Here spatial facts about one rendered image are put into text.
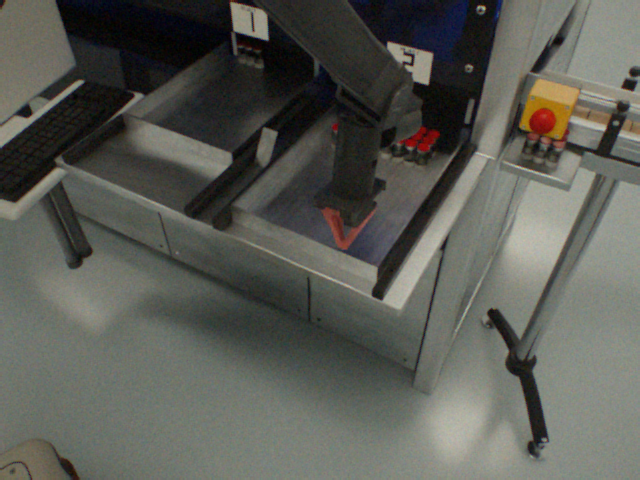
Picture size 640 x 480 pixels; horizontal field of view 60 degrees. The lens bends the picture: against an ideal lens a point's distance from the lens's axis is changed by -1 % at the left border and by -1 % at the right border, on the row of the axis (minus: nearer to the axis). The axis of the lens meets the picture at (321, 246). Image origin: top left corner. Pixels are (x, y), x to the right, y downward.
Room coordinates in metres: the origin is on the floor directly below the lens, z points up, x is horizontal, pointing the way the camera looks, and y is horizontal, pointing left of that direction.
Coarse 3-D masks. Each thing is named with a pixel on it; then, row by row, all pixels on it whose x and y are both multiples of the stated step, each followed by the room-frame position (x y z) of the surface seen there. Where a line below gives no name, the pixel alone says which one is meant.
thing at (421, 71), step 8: (392, 48) 0.93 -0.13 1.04; (400, 48) 0.92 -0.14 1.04; (408, 48) 0.91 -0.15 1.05; (400, 56) 0.92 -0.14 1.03; (408, 56) 0.91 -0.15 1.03; (416, 56) 0.91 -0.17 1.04; (424, 56) 0.90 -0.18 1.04; (432, 56) 0.89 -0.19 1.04; (416, 64) 0.90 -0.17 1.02; (424, 64) 0.90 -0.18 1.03; (416, 72) 0.90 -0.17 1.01; (424, 72) 0.90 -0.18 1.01; (416, 80) 0.90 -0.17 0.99; (424, 80) 0.90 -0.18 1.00
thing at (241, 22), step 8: (232, 8) 1.10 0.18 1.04; (240, 8) 1.09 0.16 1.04; (248, 8) 1.08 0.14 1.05; (232, 16) 1.10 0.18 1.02; (240, 16) 1.09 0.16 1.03; (248, 16) 1.08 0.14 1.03; (256, 16) 1.07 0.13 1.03; (264, 16) 1.06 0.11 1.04; (240, 24) 1.09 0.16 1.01; (248, 24) 1.08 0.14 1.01; (256, 24) 1.07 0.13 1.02; (264, 24) 1.06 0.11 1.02; (240, 32) 1.09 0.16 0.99; (248, 32) 1.08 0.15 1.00; (256, 32) 1.07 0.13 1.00; (264, 32) 1.06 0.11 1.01
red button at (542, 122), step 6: (534, 114) 0.77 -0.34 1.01; (540, 114) 0.77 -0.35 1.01; (546, 114) 0.76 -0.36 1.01; (552, 114) 0.77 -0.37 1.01; (534, 120) 0.77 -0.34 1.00; (540, 120) 0.76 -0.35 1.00; (546, 120) 0.76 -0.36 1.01; (552, 120) 0.76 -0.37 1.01; (534, 126) 0.76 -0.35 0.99; (540, 126) 0.76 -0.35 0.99; (546, 126) 0.75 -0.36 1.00; (552, 126) 0.75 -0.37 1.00; (534, 132) 0.76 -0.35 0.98; (540, 132) 0.76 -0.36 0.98; (546, 132) 0.76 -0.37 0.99
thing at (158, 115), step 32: (192, 64) 1.11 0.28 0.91; (224, 64) 1.16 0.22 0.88; (160, 96) 1.01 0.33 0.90; (192, 96) 1.03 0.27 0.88; (224, 96) 1.03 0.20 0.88; (256, 96) 1.03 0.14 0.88; (288, 96) 1.03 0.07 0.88; (128, 128) 0.92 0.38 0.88; (160, 128) 0.87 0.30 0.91; (192, 128) 0.91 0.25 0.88; (224, 128) 0.91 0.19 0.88; (256, 128) 0.91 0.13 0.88; (224, 160) 0.80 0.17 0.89
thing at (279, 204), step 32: (320, 128) 0.89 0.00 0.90; (288, 160) 0.80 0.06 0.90; (320, 160) 0.81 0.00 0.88; (384, 160) 0.81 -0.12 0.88; (448, 160) 0.77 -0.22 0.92; (256, 192) 0.71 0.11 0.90; (288, 192) 0.73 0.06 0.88; (384, 192) 0.73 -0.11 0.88; (416, 192) 0.73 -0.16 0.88; (256, 224) 0.63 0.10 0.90; (288, 224) 0.65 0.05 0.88; (320, 224) 0.65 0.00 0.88; (384, 224) 0.65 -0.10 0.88; (320, 256) 0.57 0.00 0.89; (352, 256) 0.55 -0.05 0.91; (384, 256) 0.55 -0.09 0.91
